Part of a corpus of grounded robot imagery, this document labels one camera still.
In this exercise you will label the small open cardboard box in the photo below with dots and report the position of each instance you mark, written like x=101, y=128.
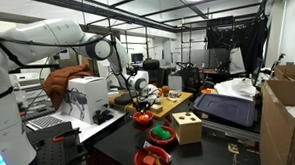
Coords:
x=289, y=73

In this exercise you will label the wooden desk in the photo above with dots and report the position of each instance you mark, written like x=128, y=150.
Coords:
x=175, y=104

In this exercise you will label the large cardboard box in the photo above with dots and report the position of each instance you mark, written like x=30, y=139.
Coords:
x=276, y=133

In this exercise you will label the black office chair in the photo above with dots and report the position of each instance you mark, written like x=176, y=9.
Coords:
x=155, y=73

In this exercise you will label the background monitor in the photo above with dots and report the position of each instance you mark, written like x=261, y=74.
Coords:
x=137, y=58

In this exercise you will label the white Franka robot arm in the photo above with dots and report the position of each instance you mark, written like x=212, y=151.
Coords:
x=6, y=132

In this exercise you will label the black stick tool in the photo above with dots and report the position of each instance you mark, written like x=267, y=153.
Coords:
x=150, y=154

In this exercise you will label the black clamp orange tip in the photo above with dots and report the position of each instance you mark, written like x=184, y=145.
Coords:
x=74, y=160
x=66, y=133

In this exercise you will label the black curtain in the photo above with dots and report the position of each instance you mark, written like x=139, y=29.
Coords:
x=249, y=44

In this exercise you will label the white helmet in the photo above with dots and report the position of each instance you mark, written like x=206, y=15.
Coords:
x=156, y=93

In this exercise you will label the black oval mouse pad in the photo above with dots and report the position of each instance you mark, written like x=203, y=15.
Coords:
x=123, y=99

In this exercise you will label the red plastic bowl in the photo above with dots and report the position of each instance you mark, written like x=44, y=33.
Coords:
x=160, y=142
x=139, y=163
x=143, y=123

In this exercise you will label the wooden shape sorter box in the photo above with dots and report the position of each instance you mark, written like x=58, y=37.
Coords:
x=188, y=132

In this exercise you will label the clear plastic container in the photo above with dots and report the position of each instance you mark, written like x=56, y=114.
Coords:
x=174, y=95

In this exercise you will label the black pegboard panel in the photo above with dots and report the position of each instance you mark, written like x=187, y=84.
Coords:
x=47, y=153

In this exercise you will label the dark plastic bin lid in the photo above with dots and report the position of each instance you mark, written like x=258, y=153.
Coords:
x=225, y=110

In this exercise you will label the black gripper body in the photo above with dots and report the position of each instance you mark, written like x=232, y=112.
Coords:
x=144, y=103

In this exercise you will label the brown football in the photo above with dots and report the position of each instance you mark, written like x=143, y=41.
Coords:
x=165, y=90

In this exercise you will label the white table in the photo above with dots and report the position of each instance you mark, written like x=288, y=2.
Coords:
x=86, y=130

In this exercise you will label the brown jacket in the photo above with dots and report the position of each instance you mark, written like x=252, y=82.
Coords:
x=60, y=83

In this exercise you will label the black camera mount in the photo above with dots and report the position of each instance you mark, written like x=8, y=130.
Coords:
x=36, y=66

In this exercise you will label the yellow toy piece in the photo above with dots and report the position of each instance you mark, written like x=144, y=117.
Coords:
x=158, y=162

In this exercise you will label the orange wedge block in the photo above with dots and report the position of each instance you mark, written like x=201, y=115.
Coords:
x=166, y=123

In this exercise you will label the black mesh chair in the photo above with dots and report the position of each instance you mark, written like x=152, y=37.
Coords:
x=190, y=79

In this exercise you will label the white box dog print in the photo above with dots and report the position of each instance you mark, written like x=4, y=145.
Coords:
x=81, y=87

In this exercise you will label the blue white card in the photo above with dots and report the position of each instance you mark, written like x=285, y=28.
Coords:
x=146, y=144

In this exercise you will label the silver keyboard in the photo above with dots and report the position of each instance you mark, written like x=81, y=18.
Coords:
x=44, y=122

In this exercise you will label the cardboard box white label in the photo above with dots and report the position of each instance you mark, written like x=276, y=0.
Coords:
x=157, y=108

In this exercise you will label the small black gadget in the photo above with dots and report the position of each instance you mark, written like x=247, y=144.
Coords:
x=100, y=118

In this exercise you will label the orange ball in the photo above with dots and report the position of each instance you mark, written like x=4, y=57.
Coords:
x=143, y=118

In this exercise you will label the orange square block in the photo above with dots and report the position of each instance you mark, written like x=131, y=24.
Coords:
x=149, y=161

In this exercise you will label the green plastic toy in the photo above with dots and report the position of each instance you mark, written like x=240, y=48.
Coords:
x=160, y=133

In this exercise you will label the black ceiling truss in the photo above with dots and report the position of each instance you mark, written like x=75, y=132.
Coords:
x=118, y=16

